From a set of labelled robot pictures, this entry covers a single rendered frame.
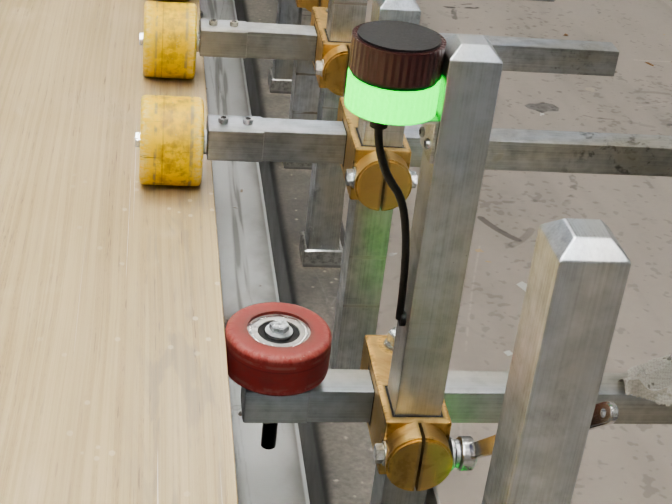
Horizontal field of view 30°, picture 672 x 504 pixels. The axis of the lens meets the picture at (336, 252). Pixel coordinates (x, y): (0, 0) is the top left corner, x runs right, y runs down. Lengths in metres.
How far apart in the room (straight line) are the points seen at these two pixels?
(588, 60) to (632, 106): 2.54
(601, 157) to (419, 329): 0.37
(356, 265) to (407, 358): 0.26
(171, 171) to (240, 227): 0.56
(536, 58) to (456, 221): 0.59
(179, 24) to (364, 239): 0.34
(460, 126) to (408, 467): 0.26
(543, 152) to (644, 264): 1.90
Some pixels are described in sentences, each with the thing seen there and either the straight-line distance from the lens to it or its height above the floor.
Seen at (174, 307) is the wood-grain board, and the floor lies 0.90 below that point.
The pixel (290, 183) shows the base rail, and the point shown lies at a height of 0.70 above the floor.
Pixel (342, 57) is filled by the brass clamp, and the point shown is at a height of 0.96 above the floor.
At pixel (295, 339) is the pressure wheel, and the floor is 0.90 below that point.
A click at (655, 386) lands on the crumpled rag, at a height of 0.86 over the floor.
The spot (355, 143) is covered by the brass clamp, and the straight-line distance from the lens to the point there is 1.09.
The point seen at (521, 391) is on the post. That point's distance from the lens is 0.63.
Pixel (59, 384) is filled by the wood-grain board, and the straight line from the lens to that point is 0.89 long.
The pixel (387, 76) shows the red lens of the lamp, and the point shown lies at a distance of 0.78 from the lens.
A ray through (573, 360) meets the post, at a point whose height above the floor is 1.10.
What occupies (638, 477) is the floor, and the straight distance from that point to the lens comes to 2.38.
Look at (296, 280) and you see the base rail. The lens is 1.40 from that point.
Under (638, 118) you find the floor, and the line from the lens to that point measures 3.89.
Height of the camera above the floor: 1.43
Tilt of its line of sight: 30 degrees down
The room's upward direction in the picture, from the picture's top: 7 degrees clockwise
